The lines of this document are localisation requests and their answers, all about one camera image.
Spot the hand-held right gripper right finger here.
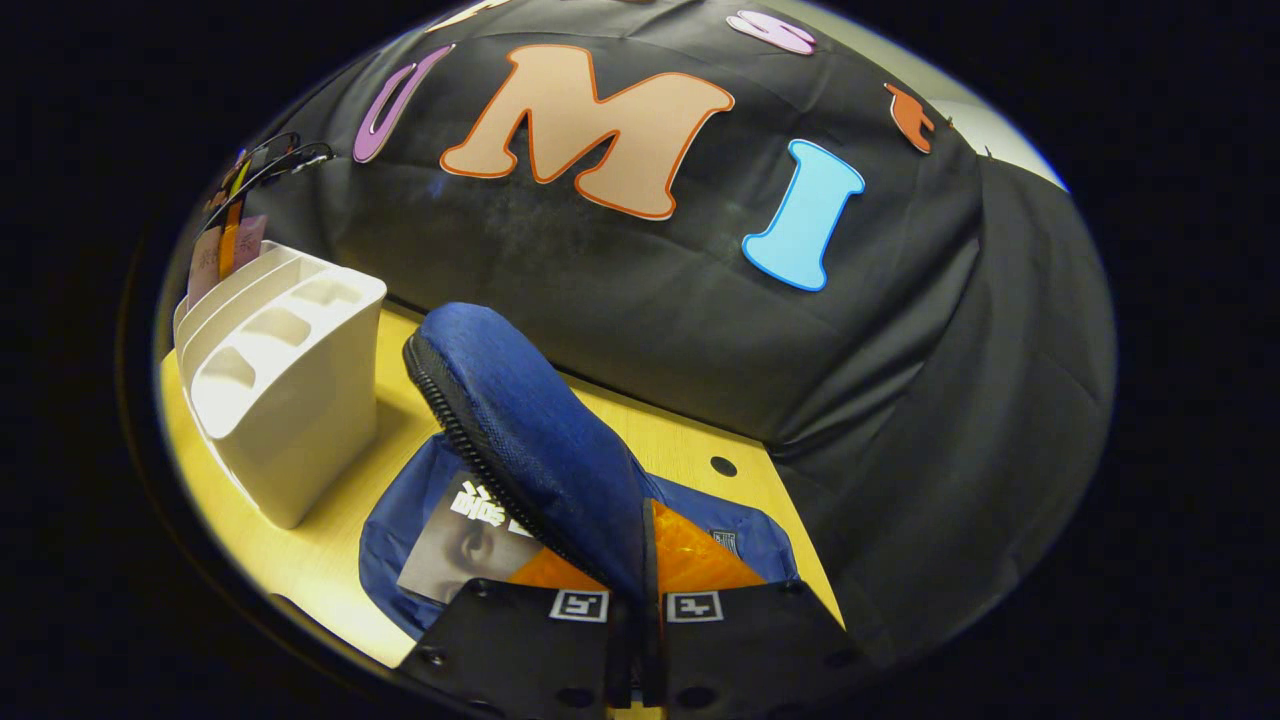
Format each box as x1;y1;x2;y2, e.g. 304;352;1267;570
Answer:
640;498;871;720

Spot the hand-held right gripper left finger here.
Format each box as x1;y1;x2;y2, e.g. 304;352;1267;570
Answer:
398;545;633;720

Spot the pink book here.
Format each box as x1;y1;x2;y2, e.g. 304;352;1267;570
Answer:
187;213;269;311

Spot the grey book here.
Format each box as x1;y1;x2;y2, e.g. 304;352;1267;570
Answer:
397;470;546;606

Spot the white plastic bookshelf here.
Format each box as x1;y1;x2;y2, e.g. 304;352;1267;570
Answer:
172;240;389;531

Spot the blue schoolbag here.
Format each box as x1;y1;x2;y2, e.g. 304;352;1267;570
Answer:
358;302;801;641

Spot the black backdrop cloth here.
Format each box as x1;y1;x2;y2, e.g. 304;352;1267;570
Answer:
165;0;1116;666

